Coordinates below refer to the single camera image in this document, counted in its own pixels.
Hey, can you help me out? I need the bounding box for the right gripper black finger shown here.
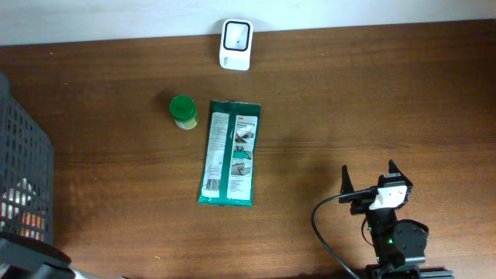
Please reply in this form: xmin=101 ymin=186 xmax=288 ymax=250
xmin=340 ymin=165 xmax=354 ymax=195
xmin=388 ymin=160 xmax=401 ymax=174

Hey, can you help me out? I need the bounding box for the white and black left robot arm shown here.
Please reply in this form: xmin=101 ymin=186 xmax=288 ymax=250
xmin=1 ymin=232 xmax=103 ymax=279

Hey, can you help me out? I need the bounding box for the white barcode scanner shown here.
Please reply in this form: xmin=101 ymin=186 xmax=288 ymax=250
xmin=219 ymin=19 xmax=253 ymax=71

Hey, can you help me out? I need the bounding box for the dark grey plastic basket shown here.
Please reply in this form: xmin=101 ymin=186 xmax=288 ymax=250
xmin=1 ymin=74 xmax=54 ymax=245

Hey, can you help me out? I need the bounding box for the green lid spice jar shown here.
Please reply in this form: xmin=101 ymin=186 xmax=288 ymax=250
xmin=169 ymin=95 xmax=198 ymax=130

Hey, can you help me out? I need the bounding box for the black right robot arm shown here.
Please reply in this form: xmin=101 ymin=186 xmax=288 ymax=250
xmin=339 ymin=160 xmax=454 ymax=279

